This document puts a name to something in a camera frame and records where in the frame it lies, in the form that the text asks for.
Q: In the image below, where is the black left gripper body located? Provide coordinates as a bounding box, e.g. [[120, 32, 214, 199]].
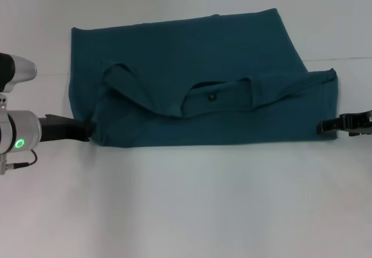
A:
[[39, 113, 90, 143]]

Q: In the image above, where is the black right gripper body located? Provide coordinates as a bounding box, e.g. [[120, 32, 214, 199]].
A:
[[341, 109, 372, 137]]

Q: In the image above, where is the teal shirt with FREE print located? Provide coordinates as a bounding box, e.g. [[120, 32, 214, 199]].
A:
[[70, 7, 339, 148]]

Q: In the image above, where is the left arm cable connector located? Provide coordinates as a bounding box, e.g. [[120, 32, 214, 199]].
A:
[[0, 149, 38, 176]]

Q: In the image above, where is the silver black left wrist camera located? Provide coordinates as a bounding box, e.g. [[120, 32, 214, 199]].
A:
[[0, 52, 38, 111]]

